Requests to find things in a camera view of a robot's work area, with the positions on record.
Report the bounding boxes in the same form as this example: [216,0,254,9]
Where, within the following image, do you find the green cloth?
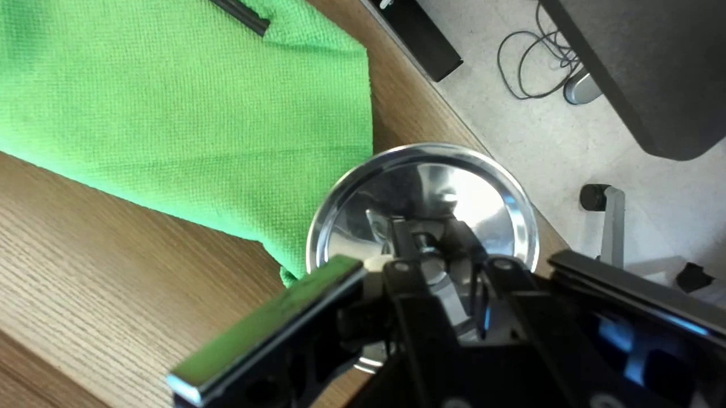
[0,0,376,290]

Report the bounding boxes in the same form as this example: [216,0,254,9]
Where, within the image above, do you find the silver pot lid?
[304,142,542,376]

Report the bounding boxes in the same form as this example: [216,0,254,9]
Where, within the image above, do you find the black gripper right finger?
[450,224,726,408]

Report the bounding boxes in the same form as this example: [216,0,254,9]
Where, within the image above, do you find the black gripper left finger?
[165,214,473,408]

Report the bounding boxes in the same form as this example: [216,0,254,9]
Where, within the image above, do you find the black floor cable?
[494,0,603,105]

